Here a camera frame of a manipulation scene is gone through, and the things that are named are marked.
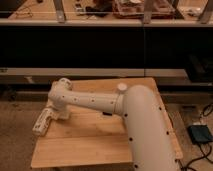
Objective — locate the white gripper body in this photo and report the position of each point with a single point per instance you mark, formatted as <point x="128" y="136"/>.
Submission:
<point x="58" y="111"/>

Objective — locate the cluttered tray on shelf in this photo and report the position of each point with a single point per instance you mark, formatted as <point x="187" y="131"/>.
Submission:
<point x="135" y="8"/>

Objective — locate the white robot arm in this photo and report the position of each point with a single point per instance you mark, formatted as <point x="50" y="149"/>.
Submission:
<point x="138" y="105"/>

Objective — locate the white toothpaste tube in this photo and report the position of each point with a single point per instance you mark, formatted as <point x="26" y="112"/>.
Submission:
<point x="42" y="123"/>

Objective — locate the wooden table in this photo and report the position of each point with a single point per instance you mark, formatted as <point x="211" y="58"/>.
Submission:
<point x="89" y="138"/>

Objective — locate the black power adapter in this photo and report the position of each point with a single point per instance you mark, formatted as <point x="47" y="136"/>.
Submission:
<point x="200" y="134"/>

